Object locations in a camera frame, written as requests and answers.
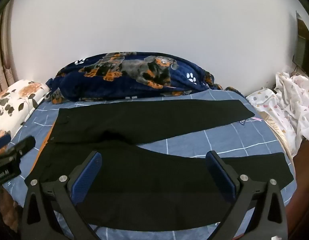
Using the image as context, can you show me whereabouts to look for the white patterned cloth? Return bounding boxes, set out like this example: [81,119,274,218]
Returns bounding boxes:
[246,72,309,155]

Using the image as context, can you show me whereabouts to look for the beige curtain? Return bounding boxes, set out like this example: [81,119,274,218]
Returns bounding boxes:
[0,2,19,93]

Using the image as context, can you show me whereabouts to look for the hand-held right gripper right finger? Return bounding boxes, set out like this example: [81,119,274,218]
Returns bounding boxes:
[205,151,288,240]

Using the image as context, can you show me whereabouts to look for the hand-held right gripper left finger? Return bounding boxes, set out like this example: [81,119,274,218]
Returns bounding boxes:
[21,151,103,240]

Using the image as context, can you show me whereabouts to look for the blue grid bedsheet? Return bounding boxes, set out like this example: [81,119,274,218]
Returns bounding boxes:
[2,90,295,240]

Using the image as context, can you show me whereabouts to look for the person's left forearm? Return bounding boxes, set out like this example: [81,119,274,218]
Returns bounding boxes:
[0,186,25,240]

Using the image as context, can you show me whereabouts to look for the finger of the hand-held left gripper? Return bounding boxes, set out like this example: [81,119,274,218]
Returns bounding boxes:
[9,135,36,157]
[0,134,12,153]

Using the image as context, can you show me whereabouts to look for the dark wall panel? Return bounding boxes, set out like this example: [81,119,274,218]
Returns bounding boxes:
[293,11,309,78]

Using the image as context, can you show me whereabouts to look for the white floral pillow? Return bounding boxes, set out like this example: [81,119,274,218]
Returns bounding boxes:
[0,79,51,143]

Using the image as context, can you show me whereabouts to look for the brown wooden bed frame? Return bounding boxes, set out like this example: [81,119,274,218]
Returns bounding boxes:
[286,139,309,240]

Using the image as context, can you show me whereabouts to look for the black pants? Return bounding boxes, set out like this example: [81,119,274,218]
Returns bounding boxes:
[24,99,294,232]

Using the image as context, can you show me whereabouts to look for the navy dog print blanket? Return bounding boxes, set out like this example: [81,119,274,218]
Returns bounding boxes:
[46,52,245,105]

